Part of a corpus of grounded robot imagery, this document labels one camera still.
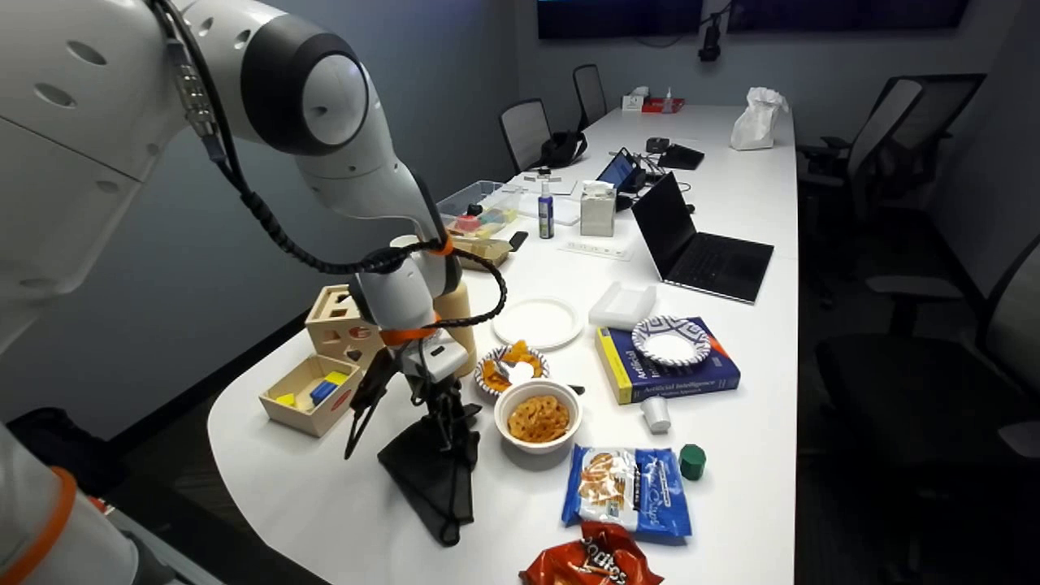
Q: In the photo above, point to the red white box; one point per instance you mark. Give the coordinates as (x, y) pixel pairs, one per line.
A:
(643, 100)

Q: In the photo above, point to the grey office chair near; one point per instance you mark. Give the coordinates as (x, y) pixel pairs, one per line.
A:
(525, 129)

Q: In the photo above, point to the wall monitor right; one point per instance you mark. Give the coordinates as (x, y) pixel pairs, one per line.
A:
(843, 14)

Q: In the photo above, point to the grey office chair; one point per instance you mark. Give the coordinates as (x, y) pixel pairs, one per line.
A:
(590, 92)
(525, 129)

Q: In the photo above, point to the brown cardboard box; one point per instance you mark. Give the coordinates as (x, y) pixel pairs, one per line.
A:
(471, 251)

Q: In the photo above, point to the blue screen tablet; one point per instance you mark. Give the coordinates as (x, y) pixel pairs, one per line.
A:
(626, 172)

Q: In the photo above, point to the green bottle cap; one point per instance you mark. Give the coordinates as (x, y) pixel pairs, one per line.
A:
(694, 463)

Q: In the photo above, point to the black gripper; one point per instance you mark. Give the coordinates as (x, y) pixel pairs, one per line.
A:
(446, 425)

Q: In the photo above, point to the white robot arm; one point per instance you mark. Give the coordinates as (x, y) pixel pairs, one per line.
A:
(96, 88)

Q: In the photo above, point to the black webcam on wall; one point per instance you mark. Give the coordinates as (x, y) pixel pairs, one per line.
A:
(714, 26)

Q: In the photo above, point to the wooden tray with blocks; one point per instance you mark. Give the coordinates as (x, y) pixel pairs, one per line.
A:
(314, 395)

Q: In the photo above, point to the white paper plate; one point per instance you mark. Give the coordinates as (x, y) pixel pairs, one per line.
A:
(539, 321)

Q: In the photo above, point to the dark grey towel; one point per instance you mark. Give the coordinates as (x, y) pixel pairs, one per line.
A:
(443, 512)

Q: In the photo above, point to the black office chair foreground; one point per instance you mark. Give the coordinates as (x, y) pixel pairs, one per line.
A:
(947, 415)

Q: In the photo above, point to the small white cylinder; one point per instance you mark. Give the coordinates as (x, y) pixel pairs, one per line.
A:
(659, 418)

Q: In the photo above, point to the clear plastic bin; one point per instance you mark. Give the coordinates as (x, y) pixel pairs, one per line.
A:
(478, 209)

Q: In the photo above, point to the beige water bottle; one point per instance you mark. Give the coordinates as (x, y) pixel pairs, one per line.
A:
(453, 340)

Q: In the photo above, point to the wooden shape sorter cube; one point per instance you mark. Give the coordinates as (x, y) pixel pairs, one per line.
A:
(338, 328)

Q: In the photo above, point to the black headphones bag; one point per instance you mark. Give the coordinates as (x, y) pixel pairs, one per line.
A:
(564, 148)

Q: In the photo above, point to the wall monitor left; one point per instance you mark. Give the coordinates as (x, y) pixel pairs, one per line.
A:
(564, 21)

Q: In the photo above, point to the grey office chair far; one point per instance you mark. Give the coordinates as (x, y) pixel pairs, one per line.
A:
(590, 92)

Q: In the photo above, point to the white tissue box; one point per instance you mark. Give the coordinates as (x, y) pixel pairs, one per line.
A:
(597, 209)

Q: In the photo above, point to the black open laptop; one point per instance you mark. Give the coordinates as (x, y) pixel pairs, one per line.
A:
(695, 257)

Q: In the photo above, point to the white bowl of cereal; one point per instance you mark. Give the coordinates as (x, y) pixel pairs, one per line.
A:
(536, 423)

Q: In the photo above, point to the wall monitor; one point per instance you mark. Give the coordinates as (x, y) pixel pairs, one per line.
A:
(564, 21)
(843, 14)

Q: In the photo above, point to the black office chair right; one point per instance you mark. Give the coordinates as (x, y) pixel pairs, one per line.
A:
(897, 145)

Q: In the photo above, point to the red orange snack bag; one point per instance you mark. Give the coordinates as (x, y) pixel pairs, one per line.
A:
(606, 552)

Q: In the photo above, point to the blue white snack bag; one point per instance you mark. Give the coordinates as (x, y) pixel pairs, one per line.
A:
(635, 487)

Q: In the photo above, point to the small spray bottle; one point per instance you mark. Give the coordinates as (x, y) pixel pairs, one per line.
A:
(546, 216)

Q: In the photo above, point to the white foam container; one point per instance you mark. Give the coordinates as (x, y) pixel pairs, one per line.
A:
(621, 305)

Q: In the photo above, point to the black small device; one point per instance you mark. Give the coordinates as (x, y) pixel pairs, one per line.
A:
(675, 152)

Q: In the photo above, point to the small bowl of chips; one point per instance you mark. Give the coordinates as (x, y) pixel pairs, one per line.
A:
(508, 365)

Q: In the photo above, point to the blue yellow book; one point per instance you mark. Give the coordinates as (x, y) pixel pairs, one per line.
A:
(635, 377)

